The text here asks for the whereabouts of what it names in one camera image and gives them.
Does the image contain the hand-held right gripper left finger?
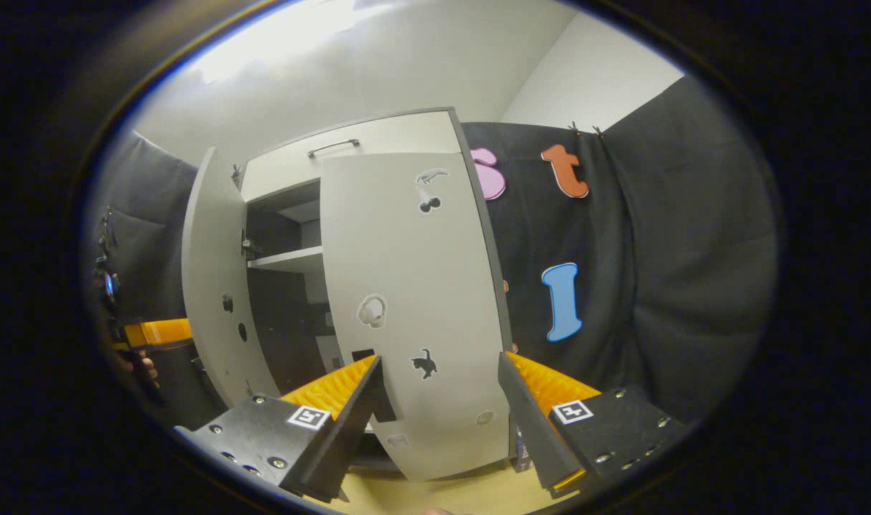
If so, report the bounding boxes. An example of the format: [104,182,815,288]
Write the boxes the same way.
[174,355,385,503]

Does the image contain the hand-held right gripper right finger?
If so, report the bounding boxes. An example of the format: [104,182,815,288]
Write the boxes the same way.
[496,350,689,493]

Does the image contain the white cabinet door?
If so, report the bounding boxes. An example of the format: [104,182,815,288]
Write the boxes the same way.
[181,147,282,408]
[320,152,513,481]

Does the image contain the white shoe cabinet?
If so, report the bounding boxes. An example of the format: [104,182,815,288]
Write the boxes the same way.
[237,107,515,473]

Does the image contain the white cabinet shelf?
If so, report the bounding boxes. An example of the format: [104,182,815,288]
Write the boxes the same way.
[247,245,324,273]

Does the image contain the white cabinet drawer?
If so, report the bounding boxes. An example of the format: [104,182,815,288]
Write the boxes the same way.
[239,111,465,201]

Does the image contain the small dark box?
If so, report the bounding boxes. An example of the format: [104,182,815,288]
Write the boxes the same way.
[513,428,533,473]

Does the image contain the black backdrop cloth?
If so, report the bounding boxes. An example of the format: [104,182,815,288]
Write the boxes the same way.
[461,75,779,423]
[92,129,225,430]

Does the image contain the metal drawer handle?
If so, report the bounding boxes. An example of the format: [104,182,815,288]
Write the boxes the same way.
[307,139,361,159]

